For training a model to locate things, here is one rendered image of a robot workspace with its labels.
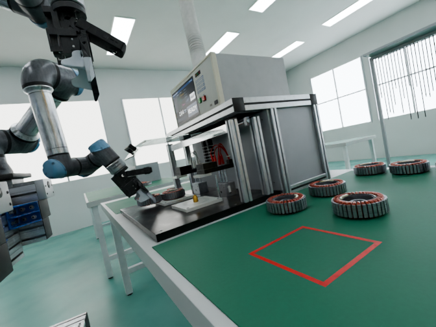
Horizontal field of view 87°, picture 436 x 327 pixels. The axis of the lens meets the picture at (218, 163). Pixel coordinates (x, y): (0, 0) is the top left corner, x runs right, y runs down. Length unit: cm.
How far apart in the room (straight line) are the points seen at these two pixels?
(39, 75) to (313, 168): 112
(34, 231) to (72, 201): 424
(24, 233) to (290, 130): 120
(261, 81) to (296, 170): 40
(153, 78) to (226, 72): 537
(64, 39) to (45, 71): 49
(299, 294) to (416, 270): 15
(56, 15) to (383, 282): 79
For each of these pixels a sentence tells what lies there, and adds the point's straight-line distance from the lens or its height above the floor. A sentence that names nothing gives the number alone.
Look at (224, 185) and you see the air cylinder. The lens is 93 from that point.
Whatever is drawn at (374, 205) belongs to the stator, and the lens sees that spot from 58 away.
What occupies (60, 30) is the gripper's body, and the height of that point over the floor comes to 128.
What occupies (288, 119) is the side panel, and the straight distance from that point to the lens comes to 94.
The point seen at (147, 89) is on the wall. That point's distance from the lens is 611.
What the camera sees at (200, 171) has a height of 89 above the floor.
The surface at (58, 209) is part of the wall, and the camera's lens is 557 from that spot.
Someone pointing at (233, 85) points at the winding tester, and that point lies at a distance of 94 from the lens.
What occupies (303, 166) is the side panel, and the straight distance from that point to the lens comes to 98.
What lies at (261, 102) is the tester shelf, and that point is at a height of 109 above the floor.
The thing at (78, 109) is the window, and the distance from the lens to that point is 573.
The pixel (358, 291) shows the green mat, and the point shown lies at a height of 75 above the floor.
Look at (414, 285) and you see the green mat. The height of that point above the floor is 75.
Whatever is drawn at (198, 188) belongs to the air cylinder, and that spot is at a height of 80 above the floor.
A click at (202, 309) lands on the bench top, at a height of 75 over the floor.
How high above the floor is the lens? 95
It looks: 2 degrees down
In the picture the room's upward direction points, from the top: 11 degrees counter-clockwise
